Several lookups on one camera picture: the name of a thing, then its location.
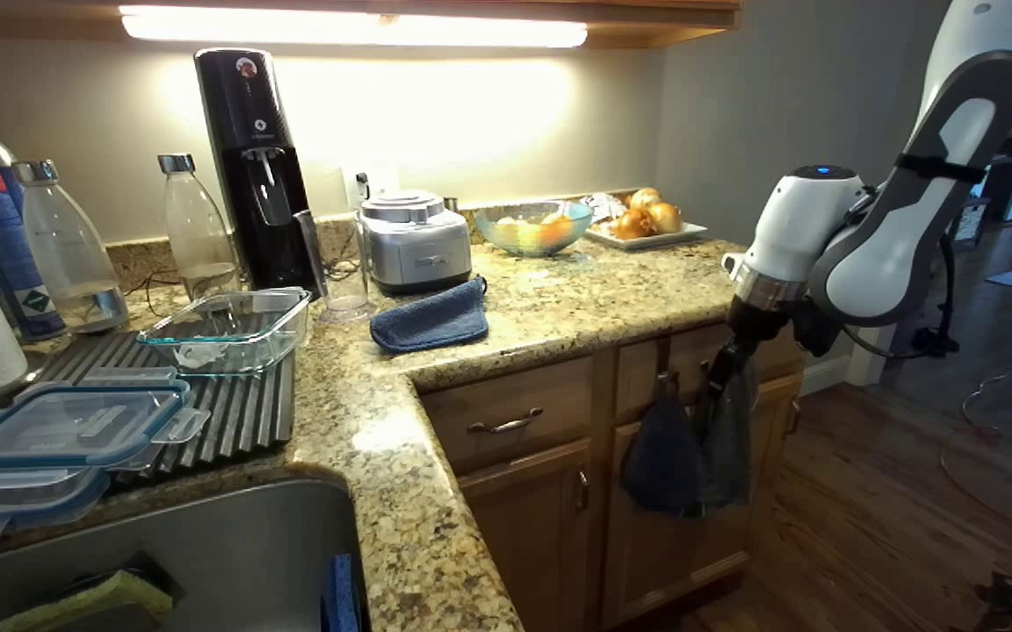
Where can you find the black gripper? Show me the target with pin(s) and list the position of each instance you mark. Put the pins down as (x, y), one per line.
(755, 330)

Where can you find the dark blue towel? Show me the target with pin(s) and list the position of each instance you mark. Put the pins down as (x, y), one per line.
(661, 463)

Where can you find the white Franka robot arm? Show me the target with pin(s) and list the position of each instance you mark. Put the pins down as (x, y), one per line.
(906, 222)

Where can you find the wooden drawer with towel hanger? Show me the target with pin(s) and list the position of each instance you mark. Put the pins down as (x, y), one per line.
(782, 352)

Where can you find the black over-drawer towel hanger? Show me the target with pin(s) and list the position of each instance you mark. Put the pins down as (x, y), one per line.
(661, 380)

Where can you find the grey blue hanging towel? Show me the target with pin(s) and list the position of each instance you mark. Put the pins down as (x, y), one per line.
(727, 451)

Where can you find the folded blue towel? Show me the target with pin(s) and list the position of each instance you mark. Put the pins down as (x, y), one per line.
(431, 320)

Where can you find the silver countertop appliance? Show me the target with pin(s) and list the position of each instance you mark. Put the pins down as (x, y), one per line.
(418, 246)

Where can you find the white rectangular tray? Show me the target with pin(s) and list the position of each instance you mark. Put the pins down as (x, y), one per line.
(650, 238)

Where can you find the golden bread roll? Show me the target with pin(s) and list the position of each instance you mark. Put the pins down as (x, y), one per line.
(666, 220)
(646, 197)
(630, 222)

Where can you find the wide wooden cabinet door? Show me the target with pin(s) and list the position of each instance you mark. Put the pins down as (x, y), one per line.
(668, 564)

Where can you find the orange fruit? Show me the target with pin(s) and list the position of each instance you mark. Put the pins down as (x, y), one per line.
(558, 231)

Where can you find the clear glass fruit bowl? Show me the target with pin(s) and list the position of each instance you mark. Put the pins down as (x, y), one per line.
(535, 235)

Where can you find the yellow fruit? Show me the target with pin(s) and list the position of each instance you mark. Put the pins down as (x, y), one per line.
(509, 235)

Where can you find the narrow wooden cabinet door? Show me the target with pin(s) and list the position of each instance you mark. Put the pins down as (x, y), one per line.
(529, 538)

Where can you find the wooden upper cabinet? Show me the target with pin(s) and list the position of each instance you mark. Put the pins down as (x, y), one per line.
(650, 15)

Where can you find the blue sponge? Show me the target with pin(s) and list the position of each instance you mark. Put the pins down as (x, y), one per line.
(342, 599)

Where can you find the grey ribbed drying mat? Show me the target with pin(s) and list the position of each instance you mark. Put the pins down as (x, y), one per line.
(243, 410)

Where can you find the glass baking dish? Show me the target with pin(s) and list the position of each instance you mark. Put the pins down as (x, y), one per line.
(230, 333)

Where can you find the under-cabinet light bar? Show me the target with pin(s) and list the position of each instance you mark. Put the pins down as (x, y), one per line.
(353, 26)

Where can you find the black soda maker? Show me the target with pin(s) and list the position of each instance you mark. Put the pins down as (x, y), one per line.
(258, 179)

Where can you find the clear bottle with silver cap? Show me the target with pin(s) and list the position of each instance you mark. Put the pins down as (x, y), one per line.
(195, 231)

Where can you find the stainless steel sink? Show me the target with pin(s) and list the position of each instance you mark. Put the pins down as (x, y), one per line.
(202, 564)

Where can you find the clear plastic container lid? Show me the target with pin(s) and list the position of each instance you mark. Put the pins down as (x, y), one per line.
(70, 422)

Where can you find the clear plastic bottle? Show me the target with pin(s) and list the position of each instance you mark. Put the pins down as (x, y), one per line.
(72, 258)

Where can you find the green sponge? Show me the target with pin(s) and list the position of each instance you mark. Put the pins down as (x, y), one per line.
(89, 601)

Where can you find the plastic container with blue lid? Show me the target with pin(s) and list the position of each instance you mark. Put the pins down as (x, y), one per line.
(17, 504)

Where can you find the blue bottle with red label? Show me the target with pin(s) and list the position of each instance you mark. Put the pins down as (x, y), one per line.
(1, 246)

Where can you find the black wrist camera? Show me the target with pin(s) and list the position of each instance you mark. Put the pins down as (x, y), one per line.
(818, 333)

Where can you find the white wall outlet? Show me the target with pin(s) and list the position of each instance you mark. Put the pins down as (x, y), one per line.
(359, 189)

